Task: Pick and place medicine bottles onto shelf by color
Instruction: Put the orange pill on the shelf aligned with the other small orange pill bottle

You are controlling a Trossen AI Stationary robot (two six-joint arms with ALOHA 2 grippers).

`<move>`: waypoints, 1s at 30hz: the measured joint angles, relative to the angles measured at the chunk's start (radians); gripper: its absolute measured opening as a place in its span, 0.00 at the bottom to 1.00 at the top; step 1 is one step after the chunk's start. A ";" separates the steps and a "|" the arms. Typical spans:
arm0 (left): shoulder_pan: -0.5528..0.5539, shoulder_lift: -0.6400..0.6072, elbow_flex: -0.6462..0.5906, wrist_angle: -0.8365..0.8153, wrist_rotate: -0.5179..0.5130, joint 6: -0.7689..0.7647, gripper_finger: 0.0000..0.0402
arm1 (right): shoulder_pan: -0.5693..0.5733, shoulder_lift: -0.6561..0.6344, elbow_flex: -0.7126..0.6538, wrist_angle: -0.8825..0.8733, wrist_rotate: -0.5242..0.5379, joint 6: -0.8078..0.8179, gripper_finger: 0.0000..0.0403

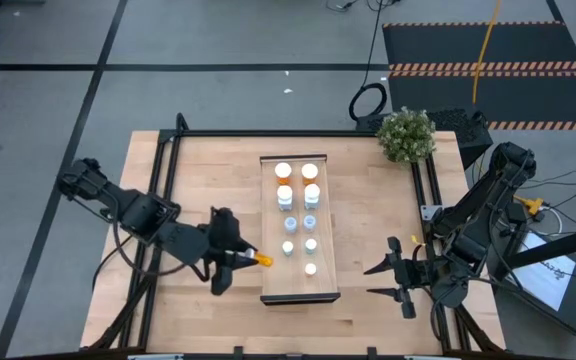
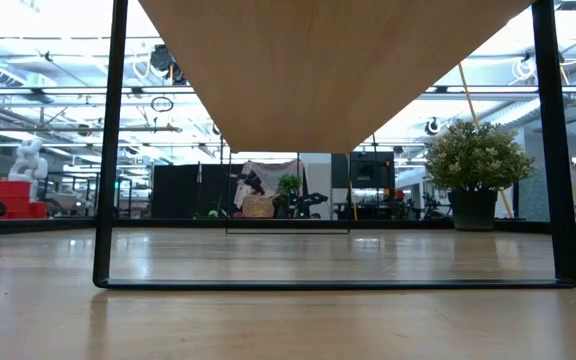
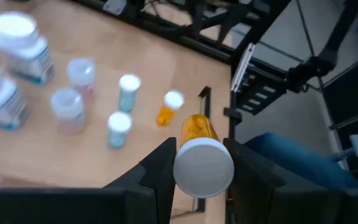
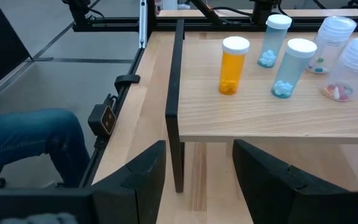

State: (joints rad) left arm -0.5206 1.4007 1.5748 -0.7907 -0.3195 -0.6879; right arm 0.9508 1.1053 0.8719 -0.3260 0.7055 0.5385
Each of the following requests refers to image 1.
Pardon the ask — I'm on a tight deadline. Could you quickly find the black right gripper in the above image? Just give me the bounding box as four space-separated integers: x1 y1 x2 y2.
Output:
363 235 438 321

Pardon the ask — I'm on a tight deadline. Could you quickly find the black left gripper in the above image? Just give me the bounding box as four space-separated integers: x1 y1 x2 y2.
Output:
199 206 262 297

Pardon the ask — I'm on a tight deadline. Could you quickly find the white melatonin supplement bottle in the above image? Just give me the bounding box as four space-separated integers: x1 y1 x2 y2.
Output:
275 184 294 212
302 183 321 211

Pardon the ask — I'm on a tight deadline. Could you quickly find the large orange pill bottle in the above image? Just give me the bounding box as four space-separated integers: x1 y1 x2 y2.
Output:
274 162 293 187
300 162 319 186

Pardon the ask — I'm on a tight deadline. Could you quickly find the potted green artificial plant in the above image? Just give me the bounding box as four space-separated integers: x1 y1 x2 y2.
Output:
376 105 438 162

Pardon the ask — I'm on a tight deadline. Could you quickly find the white printed sheet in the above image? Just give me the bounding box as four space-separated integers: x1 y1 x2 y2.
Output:
510 232 576 313

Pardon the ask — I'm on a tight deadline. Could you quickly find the black stand leg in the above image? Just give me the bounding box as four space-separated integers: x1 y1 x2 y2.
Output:
505 222 576 274

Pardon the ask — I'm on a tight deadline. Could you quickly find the black hazard-striped floor mat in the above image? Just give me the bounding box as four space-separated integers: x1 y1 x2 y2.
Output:
381 20 576 132

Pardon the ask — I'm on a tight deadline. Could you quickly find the silver mounting bracket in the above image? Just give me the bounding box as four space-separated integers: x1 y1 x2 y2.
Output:
420 203 444 222

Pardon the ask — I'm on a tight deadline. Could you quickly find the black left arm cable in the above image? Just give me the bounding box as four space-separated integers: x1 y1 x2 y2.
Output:
112 222 192 278

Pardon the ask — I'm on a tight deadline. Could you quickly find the black aluminium table frame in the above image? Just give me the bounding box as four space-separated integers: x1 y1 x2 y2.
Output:
85 112 507 354

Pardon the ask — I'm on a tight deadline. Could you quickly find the black arm base cable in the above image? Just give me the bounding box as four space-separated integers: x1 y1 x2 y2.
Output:
91 234 134 291

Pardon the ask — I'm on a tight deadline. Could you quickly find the yellow cable connector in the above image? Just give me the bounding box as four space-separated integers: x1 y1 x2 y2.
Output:
517 195 545 216

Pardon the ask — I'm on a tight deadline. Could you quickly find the black coiled floor cable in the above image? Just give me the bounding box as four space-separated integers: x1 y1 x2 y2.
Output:
347 0 389 121

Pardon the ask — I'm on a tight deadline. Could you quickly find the yellow cable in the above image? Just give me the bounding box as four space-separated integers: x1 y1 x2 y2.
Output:
471 0 504 105

